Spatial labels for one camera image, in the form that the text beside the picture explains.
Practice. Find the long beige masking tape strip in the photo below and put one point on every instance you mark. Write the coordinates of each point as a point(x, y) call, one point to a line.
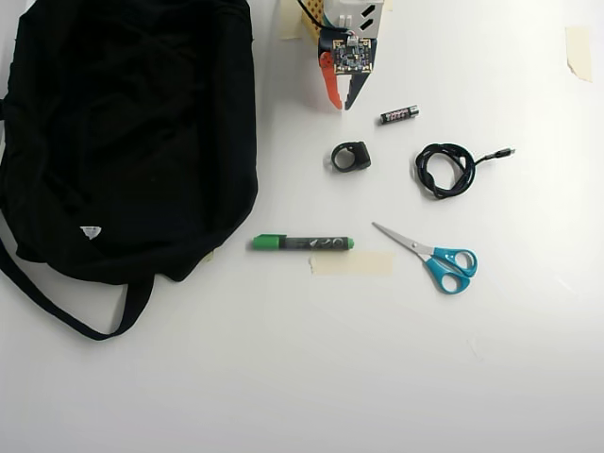
point(354, 264)

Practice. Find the camera circuit board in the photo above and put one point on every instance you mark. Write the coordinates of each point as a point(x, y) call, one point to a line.
point(353, 56)

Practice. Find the black aa battery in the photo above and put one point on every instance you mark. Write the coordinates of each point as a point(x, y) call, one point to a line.
point(398, 114)

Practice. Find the torn beige masking tape strip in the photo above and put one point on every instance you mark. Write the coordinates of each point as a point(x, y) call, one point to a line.
point(579, 52)

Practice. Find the yellow perforated robot base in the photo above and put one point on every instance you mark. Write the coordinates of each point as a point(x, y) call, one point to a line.
point(312, 10)

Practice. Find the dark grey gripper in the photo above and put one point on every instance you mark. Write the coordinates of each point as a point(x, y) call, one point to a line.
point(331, 90)

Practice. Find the green marker with black barrel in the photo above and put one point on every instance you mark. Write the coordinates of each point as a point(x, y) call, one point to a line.
point(302, 243)

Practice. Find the black fabric bag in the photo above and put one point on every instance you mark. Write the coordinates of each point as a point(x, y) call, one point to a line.
point(132, 141)

